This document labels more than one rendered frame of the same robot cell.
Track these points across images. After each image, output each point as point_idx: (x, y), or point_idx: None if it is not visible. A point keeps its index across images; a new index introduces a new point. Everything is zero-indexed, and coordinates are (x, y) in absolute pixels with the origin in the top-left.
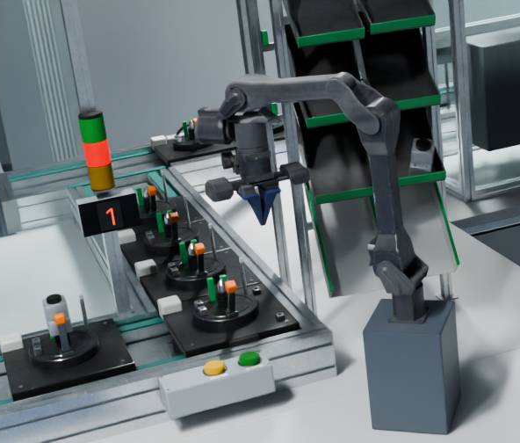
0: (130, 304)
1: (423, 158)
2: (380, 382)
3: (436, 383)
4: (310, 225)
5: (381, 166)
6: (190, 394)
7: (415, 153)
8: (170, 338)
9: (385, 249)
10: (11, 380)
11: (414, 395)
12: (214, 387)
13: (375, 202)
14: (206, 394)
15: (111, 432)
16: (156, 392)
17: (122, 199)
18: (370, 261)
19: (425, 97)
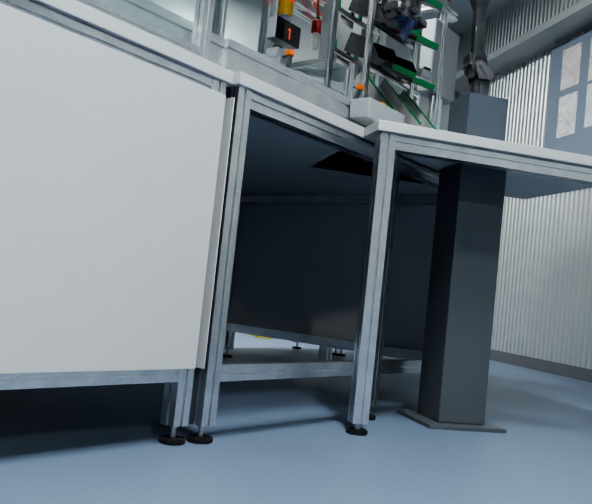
0: None
1: (427, 74)
2: (474, 124)
3: (502, 127)
4: (367, 95)
5: (483, 13)
6: (377, 106)
7: (425, 70)
8: None
9: (480, 55)
10: None
11: (490, 133)
12: (385, 110)
13: (476, 31)
14: (382, 112)
15: None
16: (348, 109)
17: (295, 27)
18: (470, 61)
19: (434, 42)
